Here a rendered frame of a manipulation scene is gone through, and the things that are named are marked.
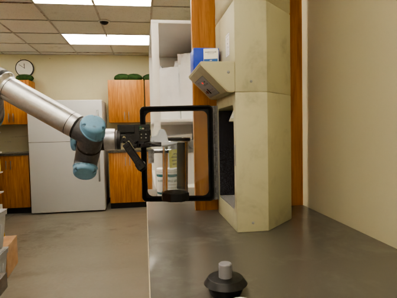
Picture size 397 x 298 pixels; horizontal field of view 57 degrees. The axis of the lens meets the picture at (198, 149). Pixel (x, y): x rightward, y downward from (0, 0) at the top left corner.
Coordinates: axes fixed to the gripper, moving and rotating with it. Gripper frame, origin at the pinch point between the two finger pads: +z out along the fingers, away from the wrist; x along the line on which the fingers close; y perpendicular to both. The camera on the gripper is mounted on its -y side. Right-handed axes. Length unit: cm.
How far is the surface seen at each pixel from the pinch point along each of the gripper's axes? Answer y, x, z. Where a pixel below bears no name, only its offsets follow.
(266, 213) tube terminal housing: -23.7, -13.0, 30.1
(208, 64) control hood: 26.1, -13.1, 10.5
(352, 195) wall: -19, -11, 63
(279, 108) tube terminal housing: 12.2, -6.2, 37.4
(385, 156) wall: -4, -29, 63
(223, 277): -26, -58, 5
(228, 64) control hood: 26.2, -13.1, 17.4
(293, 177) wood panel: -17, 24, 55
